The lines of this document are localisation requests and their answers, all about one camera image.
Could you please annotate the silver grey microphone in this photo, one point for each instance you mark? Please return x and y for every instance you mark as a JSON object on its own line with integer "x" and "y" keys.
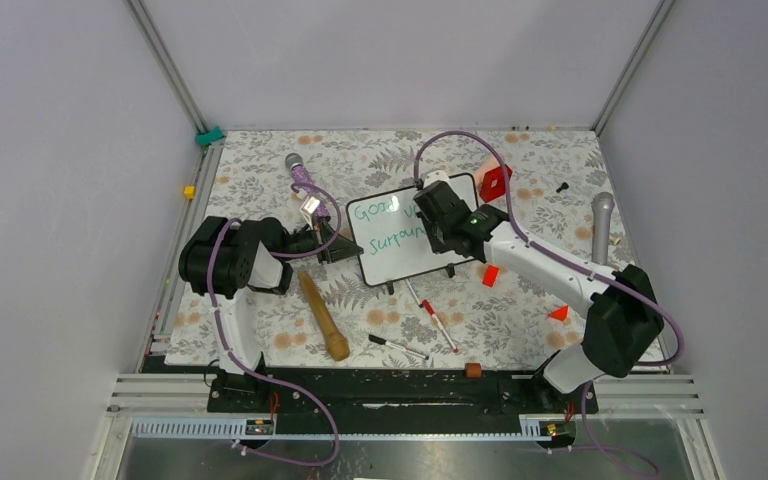
{"x": 602, "y": 205}

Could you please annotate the brown small block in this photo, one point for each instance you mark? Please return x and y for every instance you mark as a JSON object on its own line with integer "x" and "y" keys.
{"x": 473, "y": 370}

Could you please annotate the floral patterned mat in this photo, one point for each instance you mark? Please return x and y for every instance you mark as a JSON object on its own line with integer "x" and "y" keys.
{"x": 504, "y": 327}

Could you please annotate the blue capped marker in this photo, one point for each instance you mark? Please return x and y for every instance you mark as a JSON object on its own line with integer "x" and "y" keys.
{"x": 413, "y": 293}

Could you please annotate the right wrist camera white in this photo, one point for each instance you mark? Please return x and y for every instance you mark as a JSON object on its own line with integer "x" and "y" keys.
{"x": 430, "y": 178}

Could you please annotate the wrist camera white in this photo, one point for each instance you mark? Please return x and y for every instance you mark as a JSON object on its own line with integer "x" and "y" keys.
{"x": 309, "y": 210}
{"x": 430, "y": 178}

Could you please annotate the red rectangular block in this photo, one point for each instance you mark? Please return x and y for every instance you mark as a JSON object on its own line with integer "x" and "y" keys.
{"x": 490, "y": 276}

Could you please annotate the white whiteboard black frame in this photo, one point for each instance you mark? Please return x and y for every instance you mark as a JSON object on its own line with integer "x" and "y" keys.
{"x": 394, "y": 241}

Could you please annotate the yellow small cube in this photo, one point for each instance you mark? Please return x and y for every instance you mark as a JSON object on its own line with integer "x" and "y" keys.
{"x": 189, "y": 192}

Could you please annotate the teal clamp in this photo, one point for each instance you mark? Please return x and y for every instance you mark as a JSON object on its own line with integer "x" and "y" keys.
{"x": 209, "y": 137}

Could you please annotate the black capped marker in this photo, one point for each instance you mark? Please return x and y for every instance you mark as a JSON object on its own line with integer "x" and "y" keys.
{"x": 404, "y": 349}

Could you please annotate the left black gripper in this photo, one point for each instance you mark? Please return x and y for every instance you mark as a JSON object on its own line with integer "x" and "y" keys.
{"x": 340, "y": 248}

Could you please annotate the purple glitter microphone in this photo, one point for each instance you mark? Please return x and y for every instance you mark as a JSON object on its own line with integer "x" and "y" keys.
{"x": 300, "y": 174}

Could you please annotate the red capped marker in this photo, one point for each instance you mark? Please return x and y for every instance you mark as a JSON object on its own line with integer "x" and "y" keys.
{"x": 440, "y": 325}

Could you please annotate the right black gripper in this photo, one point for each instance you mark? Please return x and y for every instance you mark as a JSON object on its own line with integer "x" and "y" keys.
{"x": 437, "y": 245}

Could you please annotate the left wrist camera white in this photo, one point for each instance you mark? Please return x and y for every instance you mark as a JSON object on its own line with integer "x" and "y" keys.
{"x": 309, "y": 210}

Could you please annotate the red wedge block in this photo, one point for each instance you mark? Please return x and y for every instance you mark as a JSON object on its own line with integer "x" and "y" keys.
{"x": 561, "y": 314}

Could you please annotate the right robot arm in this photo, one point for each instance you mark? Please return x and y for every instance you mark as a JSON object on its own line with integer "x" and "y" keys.
{"x": 619, "y": 309}

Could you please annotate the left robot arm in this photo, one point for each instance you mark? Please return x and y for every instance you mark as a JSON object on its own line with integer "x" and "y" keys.
{"x": 225, "y": 257}

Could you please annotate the red square block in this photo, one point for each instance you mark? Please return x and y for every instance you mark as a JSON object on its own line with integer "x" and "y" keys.
{"x": 493, "y": 185}

